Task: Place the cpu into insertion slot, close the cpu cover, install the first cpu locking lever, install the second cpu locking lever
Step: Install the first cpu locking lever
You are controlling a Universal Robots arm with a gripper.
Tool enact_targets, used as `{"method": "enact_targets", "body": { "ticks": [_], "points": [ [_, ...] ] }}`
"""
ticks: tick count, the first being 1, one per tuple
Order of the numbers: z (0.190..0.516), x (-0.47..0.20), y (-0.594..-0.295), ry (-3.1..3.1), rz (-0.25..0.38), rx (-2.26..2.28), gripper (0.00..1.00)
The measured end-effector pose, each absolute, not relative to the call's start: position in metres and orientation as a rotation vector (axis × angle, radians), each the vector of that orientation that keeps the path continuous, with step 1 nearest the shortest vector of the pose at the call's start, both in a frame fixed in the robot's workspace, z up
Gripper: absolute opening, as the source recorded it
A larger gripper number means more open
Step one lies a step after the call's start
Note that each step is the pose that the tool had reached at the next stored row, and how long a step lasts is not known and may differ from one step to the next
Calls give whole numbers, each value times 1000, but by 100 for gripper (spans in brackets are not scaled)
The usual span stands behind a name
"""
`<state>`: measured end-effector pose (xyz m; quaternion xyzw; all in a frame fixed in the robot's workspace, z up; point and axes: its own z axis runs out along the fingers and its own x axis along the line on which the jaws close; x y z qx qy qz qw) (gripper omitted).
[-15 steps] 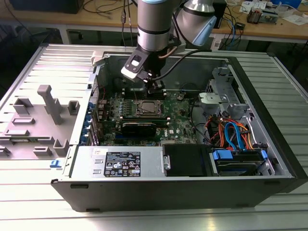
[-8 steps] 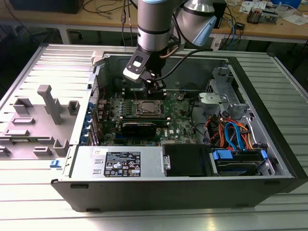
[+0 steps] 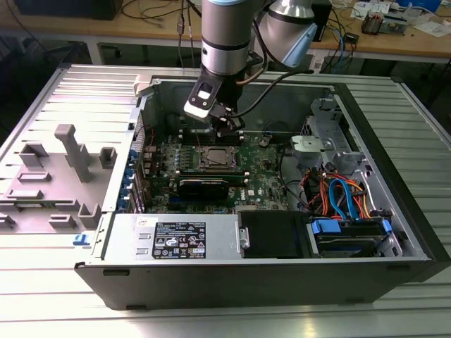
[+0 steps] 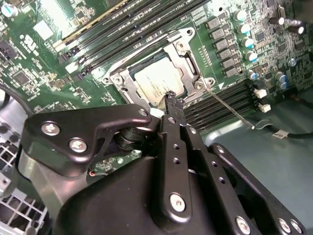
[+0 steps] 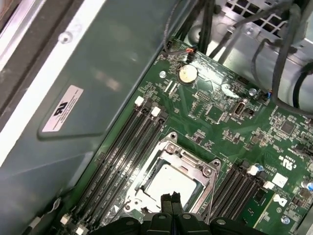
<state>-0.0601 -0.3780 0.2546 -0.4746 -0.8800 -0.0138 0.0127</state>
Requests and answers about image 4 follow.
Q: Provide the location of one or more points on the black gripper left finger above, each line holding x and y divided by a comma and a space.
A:
73, 127

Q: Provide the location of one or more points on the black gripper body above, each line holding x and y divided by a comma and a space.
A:
122, 208

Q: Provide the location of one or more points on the silver CPU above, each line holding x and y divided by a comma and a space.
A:
159, 78

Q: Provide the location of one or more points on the metal socket cover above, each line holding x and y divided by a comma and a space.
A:
127, 83

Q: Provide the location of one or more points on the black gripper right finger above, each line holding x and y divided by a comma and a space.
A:
210, 171

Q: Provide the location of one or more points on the metal locking lever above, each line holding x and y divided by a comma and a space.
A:
230, 108
144, 55

